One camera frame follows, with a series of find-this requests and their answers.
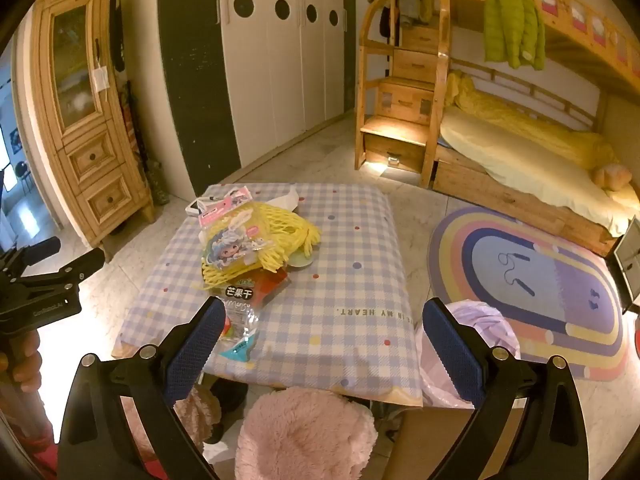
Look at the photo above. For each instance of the clear snack packet red label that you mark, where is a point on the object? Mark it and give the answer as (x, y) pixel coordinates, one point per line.
(250, 300)

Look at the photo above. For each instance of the pink fluffy stool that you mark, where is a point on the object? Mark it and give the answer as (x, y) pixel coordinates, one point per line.
(305, 440)

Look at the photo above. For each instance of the grey garment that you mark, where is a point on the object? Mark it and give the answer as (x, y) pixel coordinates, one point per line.
(411, 2)

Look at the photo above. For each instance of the wooden cabinet with drawers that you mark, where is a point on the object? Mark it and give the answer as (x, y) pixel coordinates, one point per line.
(85, 125)

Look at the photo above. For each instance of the cream mattress sheet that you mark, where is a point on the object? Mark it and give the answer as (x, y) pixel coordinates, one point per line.
(525, 170)

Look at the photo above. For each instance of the cartoon print packet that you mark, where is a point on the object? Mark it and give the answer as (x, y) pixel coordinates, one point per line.
(232, 240)

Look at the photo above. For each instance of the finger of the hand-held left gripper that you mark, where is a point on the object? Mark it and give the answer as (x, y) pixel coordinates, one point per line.
(75, 266)
(40, 251)

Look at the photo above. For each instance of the green puffer jacket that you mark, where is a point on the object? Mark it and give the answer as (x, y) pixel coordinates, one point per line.
(510, 20)

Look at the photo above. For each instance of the dark camouflage long bag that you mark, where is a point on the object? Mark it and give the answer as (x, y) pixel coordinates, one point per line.
(145, 160)

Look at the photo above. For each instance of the white crumpled paper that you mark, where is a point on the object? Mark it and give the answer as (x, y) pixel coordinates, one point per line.
(287, 197)

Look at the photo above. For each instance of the white paper tag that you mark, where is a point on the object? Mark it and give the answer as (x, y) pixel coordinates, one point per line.
(100, 79)

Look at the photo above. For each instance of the purple bin bag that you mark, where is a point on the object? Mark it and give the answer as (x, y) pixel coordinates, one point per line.
(492, 325)

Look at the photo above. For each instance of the tan plush toy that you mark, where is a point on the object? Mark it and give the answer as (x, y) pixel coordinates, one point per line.
(612, 177)

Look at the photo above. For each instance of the black hanging object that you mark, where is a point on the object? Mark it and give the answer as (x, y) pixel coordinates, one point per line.
(118, 25)

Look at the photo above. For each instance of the white box with black panel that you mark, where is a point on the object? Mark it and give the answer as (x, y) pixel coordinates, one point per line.
(194, 207)

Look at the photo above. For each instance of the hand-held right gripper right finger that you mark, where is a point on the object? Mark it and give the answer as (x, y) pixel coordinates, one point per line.
(452, 350)

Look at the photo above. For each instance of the dark wardrobe door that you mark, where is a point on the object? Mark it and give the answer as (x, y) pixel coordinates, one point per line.
(197, 70)

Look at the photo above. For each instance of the person's left hand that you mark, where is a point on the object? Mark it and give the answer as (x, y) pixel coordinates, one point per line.
(26, 362)

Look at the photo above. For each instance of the white wardrobe with round holes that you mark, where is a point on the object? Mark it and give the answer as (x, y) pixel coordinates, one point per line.
(280, 60)

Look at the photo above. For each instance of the person's left forearm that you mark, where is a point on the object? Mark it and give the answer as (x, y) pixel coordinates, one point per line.
(20, 420)

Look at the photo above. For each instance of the yellow foam net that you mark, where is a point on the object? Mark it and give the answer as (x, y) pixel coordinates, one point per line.
(295, 232)

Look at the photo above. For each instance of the wooden staircase with drawers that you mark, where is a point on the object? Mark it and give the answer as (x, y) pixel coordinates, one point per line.
(400, 110)

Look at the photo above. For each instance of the wooden bunk bed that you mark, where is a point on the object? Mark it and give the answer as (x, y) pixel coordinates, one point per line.
(525, 195)

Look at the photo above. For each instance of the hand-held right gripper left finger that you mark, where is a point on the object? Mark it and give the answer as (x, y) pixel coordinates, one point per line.
(196, 349)

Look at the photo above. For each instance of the pink fluffy slipper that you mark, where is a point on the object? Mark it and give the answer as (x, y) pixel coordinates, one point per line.
(200, 417)

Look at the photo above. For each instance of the dark framed panel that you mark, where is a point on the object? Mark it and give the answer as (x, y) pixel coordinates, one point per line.
(629, 265)

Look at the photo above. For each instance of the yellow blanket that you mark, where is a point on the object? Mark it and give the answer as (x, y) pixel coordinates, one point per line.
(530, 122)

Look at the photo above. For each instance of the light green disc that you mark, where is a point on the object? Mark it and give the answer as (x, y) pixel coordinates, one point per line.
(302, 261)

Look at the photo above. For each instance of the table with checked cloth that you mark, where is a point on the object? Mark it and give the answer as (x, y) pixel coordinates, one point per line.
(340, 280)

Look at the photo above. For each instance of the rainbow oval rug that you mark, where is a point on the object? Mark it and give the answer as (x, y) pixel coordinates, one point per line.
(540, 280)

